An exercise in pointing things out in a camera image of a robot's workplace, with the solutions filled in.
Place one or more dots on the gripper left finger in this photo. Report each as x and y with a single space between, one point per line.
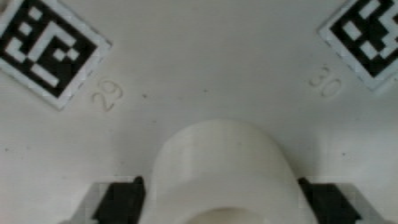
110 205

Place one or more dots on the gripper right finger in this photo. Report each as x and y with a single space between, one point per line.
338 203

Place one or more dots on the white cylindrical table leg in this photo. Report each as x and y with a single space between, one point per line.
222 182

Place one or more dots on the white round table top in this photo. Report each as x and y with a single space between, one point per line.
213 59

